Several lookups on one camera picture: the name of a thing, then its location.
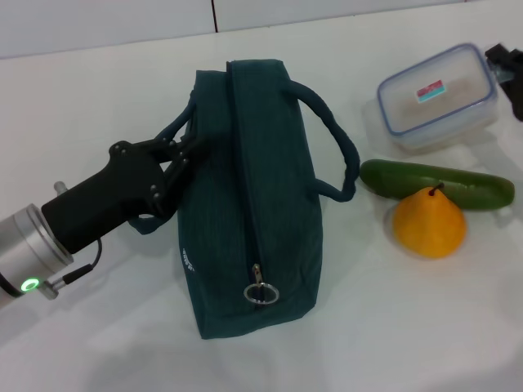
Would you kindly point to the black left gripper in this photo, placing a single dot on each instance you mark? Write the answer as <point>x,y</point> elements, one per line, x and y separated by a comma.
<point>110,196</point>

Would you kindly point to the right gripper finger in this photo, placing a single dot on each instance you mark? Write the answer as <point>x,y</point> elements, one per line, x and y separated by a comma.
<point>500,55</point>
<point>515,100</point>

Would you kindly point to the dark teal fabric lunch bag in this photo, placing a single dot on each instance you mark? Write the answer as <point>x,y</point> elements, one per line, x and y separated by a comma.
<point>253,196</point>

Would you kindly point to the clear container with blue lid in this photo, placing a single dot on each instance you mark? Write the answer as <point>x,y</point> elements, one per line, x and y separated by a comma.
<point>437,110</point>

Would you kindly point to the green cucumber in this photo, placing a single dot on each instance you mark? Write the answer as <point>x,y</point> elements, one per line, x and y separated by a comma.
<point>478,188</point>

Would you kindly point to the yellow pear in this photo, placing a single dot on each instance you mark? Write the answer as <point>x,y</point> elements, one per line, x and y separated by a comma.
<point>431,232</point>

